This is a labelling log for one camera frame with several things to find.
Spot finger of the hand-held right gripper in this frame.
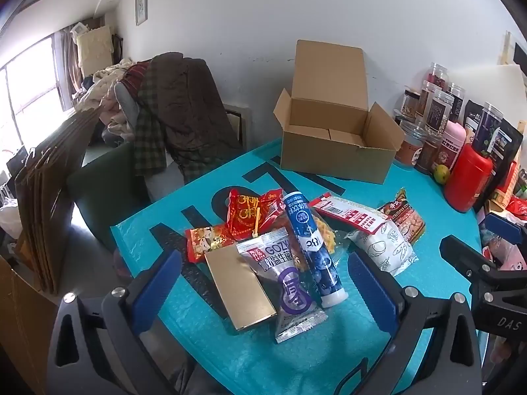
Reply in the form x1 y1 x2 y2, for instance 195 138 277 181
480 213 527 251
439 234 505 297

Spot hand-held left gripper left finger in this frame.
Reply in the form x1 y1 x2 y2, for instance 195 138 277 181
46 250 186 395

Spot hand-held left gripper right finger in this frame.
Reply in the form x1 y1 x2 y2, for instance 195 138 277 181
333 249 483 395

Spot white bread print packet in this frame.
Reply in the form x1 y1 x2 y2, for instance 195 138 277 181
345 220 417 277

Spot brown peanut packet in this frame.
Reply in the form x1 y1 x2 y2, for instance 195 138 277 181
378 188 427 244

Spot blue white tube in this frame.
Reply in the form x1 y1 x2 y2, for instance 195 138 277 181
282 191 348 308

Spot small red yellow cartoon packet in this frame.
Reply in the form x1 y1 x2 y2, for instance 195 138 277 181
184 224 237 263

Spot waffle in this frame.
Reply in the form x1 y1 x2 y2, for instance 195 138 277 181
296 208 350 274

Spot red white barcode packet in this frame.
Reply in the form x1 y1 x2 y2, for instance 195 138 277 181
309 195 390 235

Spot gold box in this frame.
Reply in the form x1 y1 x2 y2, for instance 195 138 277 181
205 248 277 332

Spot silver purple snack packet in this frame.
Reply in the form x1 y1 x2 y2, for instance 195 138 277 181
236 227 329 344

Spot red snack packet yellow print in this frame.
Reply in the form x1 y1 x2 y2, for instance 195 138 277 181
226 188 285 241

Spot cardboard box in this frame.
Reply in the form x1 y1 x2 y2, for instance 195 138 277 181
274 40 406 184

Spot orange white paper bag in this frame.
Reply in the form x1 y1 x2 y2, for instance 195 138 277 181
493 160 520 211

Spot pink panda print box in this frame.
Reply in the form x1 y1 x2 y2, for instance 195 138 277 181
496 246 527 273

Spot red canister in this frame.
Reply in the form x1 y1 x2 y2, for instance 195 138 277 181
444 142 494 213

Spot black pouch with pictures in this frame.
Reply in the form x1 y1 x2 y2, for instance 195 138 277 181
486 118 524 203

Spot pink canister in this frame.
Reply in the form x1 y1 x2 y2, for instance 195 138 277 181
436 120 467 173

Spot purple label bottle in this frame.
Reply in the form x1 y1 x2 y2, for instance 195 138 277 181
473 103 504 157

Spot narrow clear jar brown powder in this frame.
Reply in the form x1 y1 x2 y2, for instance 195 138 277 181
415 132 443 174

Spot small dark pouch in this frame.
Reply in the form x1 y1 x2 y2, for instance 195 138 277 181
463 101 484 141

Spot dark green chair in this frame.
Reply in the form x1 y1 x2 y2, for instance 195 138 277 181
67 142 165 252

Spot teal bubble mat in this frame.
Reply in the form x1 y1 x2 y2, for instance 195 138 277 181
110 138 490 395

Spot wide clear jar brown powder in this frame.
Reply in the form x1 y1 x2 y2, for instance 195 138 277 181
396 120 429 167

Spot stack of cardboard sheets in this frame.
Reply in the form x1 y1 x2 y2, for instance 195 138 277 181
14 107 103 296

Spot clear jar of beans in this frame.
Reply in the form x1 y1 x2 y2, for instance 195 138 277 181
426 91 454 136

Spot clear jar black label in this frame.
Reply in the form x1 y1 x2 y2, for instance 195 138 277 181
447 83 466 122

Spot white board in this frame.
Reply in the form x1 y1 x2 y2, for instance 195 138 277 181
449 64 527 105

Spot brown cardboard carton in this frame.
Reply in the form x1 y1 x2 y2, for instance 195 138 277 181
0 255 59 395

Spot clear jar dark label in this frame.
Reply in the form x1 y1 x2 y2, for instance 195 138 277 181
418 80 441 121

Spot clear jar of nuts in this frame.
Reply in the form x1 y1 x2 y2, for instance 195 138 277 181
401 88 421 118

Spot clear jar red contents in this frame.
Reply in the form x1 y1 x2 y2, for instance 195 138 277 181
428 63 450 91

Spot white plastic bag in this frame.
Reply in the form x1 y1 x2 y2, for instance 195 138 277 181
0 197 22 240

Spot white framed panel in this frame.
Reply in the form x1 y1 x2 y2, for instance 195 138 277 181
224 105 253 151

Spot brown quilted jacket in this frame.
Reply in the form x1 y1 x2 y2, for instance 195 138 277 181
142 52 240 184

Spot pile of clothes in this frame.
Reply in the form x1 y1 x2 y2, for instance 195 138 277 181
73 58 138 143

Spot red striped garment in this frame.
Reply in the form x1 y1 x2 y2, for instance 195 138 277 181
124 61 154 91

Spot window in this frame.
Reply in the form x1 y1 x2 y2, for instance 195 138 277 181
0 35 69 155

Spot curtain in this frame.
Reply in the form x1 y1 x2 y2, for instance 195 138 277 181
53 25 85 113

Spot beige cushion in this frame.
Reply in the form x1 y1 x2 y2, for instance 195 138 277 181
75 25 115 79

